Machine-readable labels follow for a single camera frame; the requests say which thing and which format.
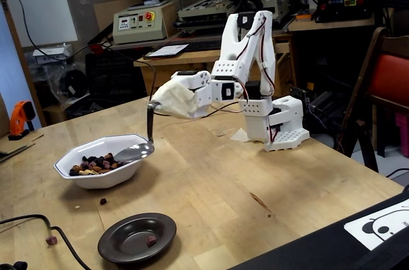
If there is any beige masking tape wrap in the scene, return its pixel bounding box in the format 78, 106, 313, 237
151, 80, 199, 120

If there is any beige tape sheet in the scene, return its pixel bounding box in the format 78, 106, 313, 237
229, 128, 253, 143

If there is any thick black cable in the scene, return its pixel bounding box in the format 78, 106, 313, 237
0, 214, 92, 270

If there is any white printed paper sheet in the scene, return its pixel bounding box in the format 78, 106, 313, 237
143, 43, 190, 60

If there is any white octagonal bowl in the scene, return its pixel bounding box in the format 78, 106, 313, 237
53, 133, 151, 190

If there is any clear plastic bag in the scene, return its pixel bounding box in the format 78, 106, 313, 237
25, 43, 90, 114

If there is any wooden workbench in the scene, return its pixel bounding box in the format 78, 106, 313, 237
133, 38, 292, 97

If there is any black keyboard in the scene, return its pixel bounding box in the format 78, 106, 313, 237
183, 39, 224, 54

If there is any wooden chair red cushion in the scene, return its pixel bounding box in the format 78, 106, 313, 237
334, 26, 409, 174

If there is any pink plastic bin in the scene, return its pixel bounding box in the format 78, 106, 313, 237
394, 112, 409, 158

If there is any white panda print paper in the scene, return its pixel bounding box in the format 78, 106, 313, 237
344, 199, 409, 251

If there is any small black object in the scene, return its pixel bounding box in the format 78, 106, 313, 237
0, 260, 29, 270

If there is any brown round plate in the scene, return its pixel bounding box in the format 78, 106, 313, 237
97, 213, 178, 264

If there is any white flat box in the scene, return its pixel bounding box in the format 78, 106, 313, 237
31, 45, 73, 65

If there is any trail mix pile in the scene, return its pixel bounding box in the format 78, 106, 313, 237
69, 153, 128, 177

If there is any metal spoon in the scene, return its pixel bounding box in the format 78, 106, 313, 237
114, 101, 160, 163

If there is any large black box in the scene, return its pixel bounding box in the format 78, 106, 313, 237
229, 186, 409, 270

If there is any beige control box red button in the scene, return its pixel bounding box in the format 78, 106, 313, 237
112, 0, 181, 45

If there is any black clamp orange tip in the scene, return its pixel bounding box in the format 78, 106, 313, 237
289, 84, 335, 116

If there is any wooden shelf board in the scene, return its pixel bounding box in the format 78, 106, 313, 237
287, 16, 384, 32

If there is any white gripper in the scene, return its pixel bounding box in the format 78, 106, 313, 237
171, 71, 212, 119

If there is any brown cardboard sheet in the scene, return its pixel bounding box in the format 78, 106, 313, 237
93, 0, 144, 33

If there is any white board panel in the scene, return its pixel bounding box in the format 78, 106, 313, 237
0, 0, 79, 48

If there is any black slotted storage crate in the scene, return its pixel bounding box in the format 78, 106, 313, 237
85, 49, 151, 108

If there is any thin black cable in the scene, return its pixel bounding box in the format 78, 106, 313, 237
0, 0, 243, 117
385, 167, 409, 179

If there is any orange and black hand tool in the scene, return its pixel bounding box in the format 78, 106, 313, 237
8, 100, 36, 142

